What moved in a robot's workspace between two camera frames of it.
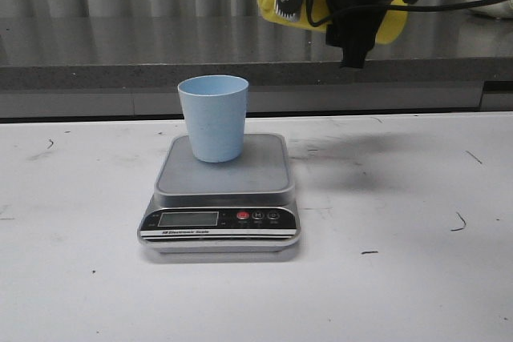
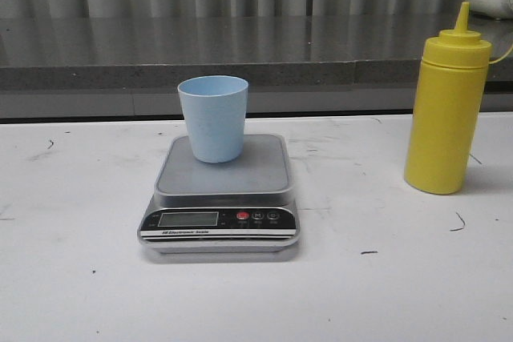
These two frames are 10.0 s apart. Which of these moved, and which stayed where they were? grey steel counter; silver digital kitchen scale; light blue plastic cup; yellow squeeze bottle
Moved: yellow squeeze bottle
Stayed: light blue plastic cup; grey steel counter; silver digital kitchen scale
